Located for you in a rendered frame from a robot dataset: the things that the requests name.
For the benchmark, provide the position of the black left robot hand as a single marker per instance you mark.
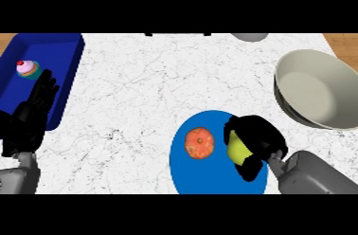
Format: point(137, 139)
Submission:
point(28, 115)

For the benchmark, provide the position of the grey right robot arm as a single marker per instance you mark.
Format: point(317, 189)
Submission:
point(312, 175)

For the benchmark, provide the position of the grey round object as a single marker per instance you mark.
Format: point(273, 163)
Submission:
point(249, 37)

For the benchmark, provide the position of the yellow-green pear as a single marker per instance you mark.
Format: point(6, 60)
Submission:
point(236, 148)

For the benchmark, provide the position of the orange round fruit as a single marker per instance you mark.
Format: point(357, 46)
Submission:
point(199, 143)

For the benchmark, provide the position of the blue round plate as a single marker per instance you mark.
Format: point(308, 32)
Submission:
point(205, 172)

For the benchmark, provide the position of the pale grey bowl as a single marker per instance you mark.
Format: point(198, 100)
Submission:
point(317, 90)

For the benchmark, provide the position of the pink frosted cupcake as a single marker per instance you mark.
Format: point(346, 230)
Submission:
point(28, 69)

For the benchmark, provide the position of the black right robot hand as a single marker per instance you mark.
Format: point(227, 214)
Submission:
point(261, 133)

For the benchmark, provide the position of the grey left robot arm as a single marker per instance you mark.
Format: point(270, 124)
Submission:
point(18, 175)

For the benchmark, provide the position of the blue rectangular tray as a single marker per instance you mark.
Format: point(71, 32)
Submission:
point(46, 74)

